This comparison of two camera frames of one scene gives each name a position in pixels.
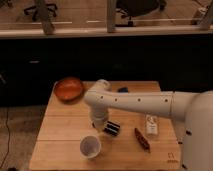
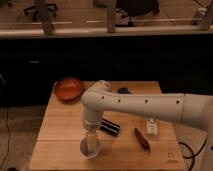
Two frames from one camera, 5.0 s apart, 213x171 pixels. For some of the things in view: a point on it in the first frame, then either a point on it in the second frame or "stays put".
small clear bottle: [151, 125] stays put
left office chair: [42, 11] stays put
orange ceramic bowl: [69, 89] stays put
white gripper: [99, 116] -> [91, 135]
